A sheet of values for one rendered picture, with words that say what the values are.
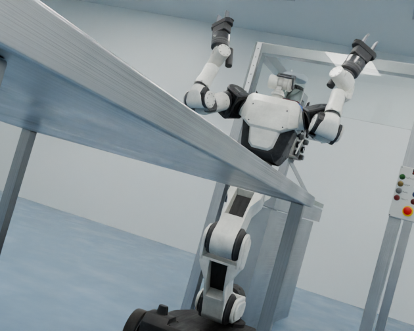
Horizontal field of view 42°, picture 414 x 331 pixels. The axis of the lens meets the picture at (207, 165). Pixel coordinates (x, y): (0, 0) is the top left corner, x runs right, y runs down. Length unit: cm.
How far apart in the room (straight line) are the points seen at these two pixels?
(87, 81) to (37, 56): 5
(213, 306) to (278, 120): 89
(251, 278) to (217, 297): 82
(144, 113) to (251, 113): 207
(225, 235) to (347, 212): 416
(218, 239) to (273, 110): 65
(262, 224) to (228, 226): 92
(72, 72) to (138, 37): 715
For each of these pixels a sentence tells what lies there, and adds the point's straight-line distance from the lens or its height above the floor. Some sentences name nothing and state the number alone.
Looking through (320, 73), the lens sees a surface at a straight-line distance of 308.
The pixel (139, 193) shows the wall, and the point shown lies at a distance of 699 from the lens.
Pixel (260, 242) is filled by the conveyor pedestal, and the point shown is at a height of 57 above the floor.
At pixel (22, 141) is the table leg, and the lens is 207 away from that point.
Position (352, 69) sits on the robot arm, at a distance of 244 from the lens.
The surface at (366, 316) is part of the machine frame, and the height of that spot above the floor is 39.
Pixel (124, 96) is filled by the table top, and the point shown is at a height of 82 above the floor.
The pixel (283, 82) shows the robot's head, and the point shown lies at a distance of 259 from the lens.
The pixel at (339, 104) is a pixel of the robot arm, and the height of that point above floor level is 127.
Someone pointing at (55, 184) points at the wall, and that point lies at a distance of 761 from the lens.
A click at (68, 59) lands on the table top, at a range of 35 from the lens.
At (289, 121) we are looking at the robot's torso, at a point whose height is 118.
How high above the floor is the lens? 77
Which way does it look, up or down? 3 degrees up
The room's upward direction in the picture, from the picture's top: 16 degrees clockwise
